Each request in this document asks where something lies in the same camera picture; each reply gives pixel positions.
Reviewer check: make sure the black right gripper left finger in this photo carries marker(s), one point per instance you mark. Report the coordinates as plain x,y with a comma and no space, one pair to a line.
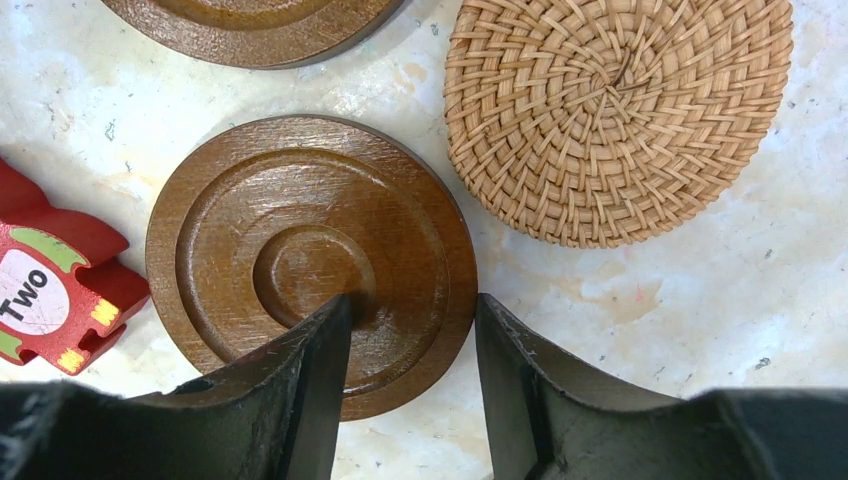
271,414

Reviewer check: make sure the red owl toy block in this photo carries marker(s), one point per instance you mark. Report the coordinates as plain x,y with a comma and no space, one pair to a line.
65,296

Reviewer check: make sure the brown wooden coaster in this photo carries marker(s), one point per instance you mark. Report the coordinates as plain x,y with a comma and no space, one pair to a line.
256,34
264,223

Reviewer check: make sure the woven rattan coaster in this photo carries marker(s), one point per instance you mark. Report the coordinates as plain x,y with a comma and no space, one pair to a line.
595,124

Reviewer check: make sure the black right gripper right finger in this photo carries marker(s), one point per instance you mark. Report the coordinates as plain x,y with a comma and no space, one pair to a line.
551,415

